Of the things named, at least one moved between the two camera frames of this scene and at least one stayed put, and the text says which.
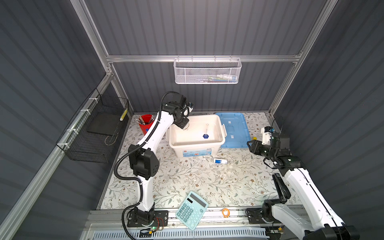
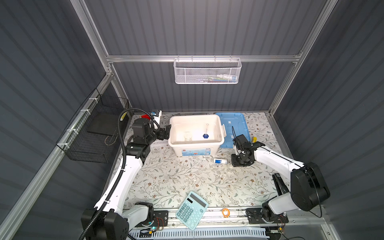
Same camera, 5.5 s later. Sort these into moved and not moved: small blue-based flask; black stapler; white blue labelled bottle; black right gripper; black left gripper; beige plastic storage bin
Moved: black right gripper; black left gripper
Not moved: beige plastic storage bin; small blue-based flask; black stapler; white blue labelled bottle
